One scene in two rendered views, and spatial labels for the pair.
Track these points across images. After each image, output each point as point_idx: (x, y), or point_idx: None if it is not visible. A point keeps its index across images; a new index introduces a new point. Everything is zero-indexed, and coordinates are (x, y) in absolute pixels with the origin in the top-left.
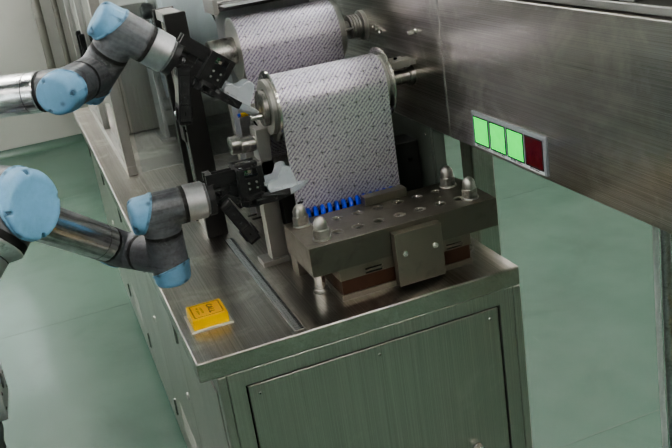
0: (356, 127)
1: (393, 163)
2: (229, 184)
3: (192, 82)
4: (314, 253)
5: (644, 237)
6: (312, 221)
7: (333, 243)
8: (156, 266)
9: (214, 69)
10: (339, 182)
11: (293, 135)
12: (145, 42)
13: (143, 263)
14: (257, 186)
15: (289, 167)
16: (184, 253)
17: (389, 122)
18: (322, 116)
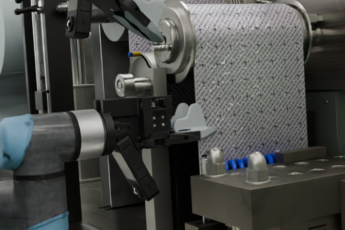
0: (269, 74)
1: (303, 124)
2: (129, 117)
3: None
4: (256, 196)
5: None
6: (227, 173)
7: (278, 185)
8: (26, 216)
9: None
10: (248, 137)
11: (204, 70)
12: None
13: (6, 213)
14: (163, 123)
15: (199, 106)
16: (65, 202)
17: (301, 75)
18: (236, 53)
